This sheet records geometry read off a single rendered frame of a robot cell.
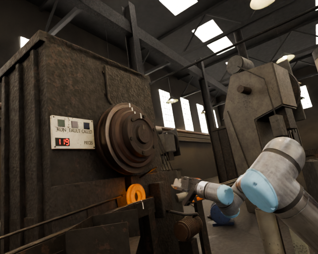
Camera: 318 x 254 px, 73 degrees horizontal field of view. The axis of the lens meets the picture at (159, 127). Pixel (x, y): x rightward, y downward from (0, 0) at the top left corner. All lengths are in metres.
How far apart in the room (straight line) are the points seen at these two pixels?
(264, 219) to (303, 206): 1.00
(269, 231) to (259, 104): 2.43
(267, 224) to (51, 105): 1.53
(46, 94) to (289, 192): 1.19
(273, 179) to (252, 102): 3.23
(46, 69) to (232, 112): 3.22
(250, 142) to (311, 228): 3.15
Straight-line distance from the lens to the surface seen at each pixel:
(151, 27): 11.25
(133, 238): 1.03
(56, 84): 1.39
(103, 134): 1.30
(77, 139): 1.32
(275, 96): 3.73
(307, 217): 0.75
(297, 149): 0.75
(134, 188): 1.41
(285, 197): 0.71
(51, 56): 1.46
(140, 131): 1.35
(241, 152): 3.90
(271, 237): 1.75
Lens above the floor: 0.86
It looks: 12 degrees up
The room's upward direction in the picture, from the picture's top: 9 degrees counter-clockwise
